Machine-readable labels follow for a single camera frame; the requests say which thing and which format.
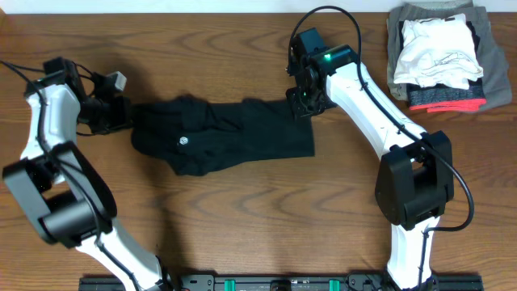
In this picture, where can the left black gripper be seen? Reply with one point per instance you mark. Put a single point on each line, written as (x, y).
(121, 107)

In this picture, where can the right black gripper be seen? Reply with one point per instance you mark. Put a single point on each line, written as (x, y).
(300, 109)

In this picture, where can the black t-shirt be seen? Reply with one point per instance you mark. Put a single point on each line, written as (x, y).
(196, 137)

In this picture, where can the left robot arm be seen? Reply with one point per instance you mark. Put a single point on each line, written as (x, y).
(64, 197)

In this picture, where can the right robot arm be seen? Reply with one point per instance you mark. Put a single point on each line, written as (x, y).
(414, 181)

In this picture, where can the black garment with red hem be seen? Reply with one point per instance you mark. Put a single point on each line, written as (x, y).
(441, 98)

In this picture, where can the white folded garment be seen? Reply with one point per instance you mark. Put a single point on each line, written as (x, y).
(437, 51)

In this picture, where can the grey folded garment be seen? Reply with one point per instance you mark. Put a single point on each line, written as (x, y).
(491, 57)

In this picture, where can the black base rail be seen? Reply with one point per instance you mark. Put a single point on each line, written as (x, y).
(352, 282)

